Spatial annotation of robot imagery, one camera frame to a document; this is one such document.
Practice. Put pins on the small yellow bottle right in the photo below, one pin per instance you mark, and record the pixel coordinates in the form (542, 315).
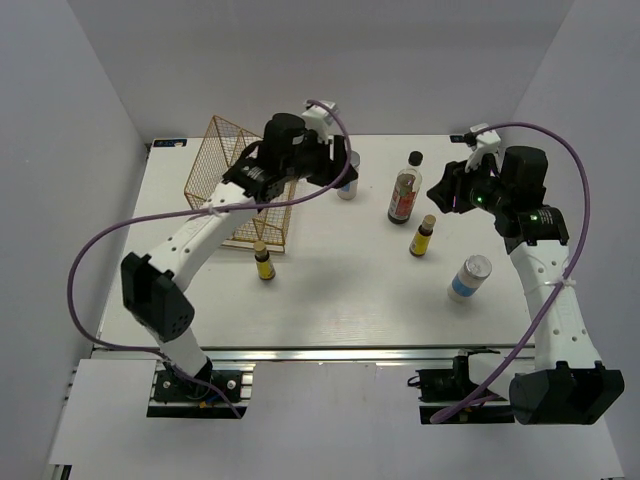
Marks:
(422, 237)

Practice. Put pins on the small yellow bottle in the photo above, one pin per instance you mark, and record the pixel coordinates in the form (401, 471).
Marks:
(265, 268)
(422, 237)

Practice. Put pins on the dark sauce glass bottle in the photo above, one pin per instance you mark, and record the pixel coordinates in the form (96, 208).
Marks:
(406, 188)

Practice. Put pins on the aluminium front rail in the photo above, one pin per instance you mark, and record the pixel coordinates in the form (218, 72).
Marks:
(333, 354)

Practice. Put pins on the gold wire basket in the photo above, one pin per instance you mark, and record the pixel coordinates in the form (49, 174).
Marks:
(220, 148)

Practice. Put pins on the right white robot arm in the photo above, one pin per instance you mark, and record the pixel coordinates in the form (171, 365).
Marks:
(569, 384)

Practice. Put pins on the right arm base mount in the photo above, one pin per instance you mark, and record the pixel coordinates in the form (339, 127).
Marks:
(441, 387)

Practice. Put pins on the white jar blue label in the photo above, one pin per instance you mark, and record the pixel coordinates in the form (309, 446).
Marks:
(472, 274)

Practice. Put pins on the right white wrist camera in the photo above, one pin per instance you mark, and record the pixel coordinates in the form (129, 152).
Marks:
(482, 140)

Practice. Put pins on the left blue table sticker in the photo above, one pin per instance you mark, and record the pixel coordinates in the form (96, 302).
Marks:
(169, 143)

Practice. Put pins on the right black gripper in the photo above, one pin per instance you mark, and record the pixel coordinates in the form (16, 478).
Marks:
(453, 182)

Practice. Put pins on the small yellow bottle left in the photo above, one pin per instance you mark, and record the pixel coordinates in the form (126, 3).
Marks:
(265, 268)

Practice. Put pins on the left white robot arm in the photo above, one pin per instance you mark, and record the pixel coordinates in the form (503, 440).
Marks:
(293, 147)

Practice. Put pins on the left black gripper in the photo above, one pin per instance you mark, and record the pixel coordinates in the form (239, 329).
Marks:
(330, 170)

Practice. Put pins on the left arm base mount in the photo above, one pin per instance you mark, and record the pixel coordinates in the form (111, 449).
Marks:
(173, 397)

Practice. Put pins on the white jar near basket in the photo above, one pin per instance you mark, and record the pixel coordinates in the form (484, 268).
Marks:
(349, 190)

